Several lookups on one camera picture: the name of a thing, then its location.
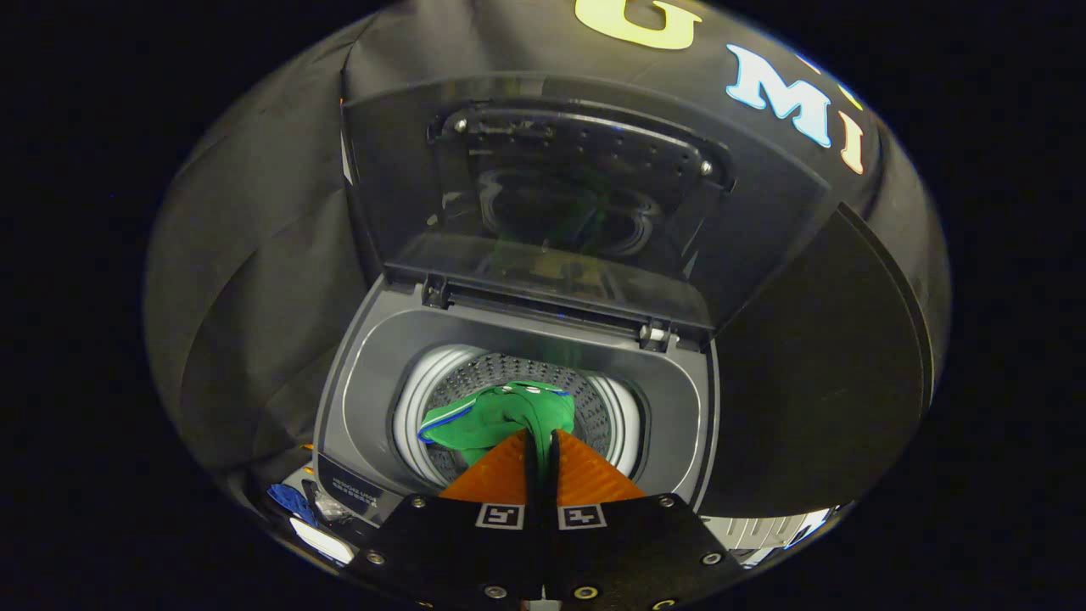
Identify beige cabinet with dark frame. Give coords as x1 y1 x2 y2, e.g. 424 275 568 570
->
703 202 936 520

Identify green polo shirt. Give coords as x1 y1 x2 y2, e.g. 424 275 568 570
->
417 382 576 468

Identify dark washing machine lid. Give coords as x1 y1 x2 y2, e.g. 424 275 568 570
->
339 72 837 340

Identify gray drain hose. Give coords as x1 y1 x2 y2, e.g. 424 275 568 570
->
721 513 800 558

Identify black backdrop cloth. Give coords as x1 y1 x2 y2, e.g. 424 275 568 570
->
143 0 951 510

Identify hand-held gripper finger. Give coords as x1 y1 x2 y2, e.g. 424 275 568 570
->
543 429 747 608
344 429 544 608

